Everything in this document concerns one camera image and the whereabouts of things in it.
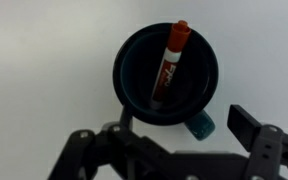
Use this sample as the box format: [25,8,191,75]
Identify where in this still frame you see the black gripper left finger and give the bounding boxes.
[47,104,182,180]

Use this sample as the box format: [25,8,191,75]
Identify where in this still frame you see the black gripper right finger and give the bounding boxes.
[227,104,288,180]

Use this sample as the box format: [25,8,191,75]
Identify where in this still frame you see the orange capped white marker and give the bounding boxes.
[149,19,192,111]

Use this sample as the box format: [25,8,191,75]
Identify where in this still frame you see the dark teal ceramic mug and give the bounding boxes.
[112,22,220,142]

